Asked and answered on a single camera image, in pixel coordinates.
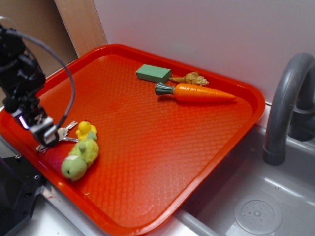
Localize red plastic tray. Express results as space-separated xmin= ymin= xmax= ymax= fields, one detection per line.
xmin=0 ymin=45 xmax=265 ymax=236

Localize grey braided cable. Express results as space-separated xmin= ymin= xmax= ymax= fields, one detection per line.
xmin=0 ymin=16 xmax=76 ymax=129

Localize yellow rubber duck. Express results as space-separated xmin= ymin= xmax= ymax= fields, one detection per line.
xmin=75 ymin=121 xmax=97 ymax=140

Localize silver keys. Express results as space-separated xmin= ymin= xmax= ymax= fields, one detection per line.
xmin=36 ymin=121 xmax=79 ymax=153

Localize green rectangular block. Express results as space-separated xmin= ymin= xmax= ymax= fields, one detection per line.
xmin=136 ymin=64 xmax=172 ymax=83

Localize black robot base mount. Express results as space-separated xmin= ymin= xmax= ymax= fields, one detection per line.
xmin=0 ymin=155 xmax=43 ymax=236

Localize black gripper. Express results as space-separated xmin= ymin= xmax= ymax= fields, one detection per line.
xmin=0 ymin=26 xmax=59 ymax=147

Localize grey toy faucet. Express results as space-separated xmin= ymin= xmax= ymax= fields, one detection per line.
xmin=263 ymin=53 xmax=315 ymax=166

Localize orange toy carrot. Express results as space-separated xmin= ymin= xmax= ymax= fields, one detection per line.
xmin=155 ymin=82 xmax=236 ymax=103

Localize grey toy sink basin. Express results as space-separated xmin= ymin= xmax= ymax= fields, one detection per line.
xmin=175 ymin=126 xmax=315 ymax=236

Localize brown seashell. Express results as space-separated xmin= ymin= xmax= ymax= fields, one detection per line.
xmin=169 ymin=72 xmax=209 ymax=86

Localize wooden board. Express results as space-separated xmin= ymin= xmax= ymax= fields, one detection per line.
xmin=55 ymin=0 xmax=107 ymax=57

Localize green plush toy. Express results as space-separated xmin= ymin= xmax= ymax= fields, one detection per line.
xmin=61 ymin=131 xmax=99 ymax=181

